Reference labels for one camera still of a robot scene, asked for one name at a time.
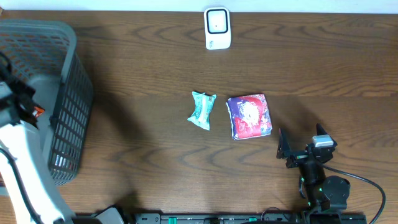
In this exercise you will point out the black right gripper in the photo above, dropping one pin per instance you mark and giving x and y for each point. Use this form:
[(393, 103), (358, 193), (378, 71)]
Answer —
[(284, 150)]

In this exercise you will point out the purple red snack packet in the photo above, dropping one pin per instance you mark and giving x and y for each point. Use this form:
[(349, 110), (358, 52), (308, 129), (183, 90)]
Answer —
[(249, 116)]

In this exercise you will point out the teal snack wrapper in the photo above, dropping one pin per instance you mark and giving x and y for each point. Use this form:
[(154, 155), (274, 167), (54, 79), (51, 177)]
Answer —
[(203, 106)]

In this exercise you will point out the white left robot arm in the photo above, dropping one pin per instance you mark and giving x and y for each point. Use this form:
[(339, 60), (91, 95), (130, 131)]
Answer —
[(32, 191)]

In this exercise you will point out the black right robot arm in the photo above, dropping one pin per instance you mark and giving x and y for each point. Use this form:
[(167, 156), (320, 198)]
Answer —
[(324, 193)]

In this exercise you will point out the white barcode scanner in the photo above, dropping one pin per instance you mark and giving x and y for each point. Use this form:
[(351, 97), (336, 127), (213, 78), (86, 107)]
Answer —
[(217, 28)]

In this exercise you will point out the grey plastic basket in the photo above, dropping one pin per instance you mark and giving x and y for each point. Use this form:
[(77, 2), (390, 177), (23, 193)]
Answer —
[(43, 55)]

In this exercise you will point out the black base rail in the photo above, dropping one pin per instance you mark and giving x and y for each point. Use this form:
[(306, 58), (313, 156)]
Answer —
[(156, 218)]

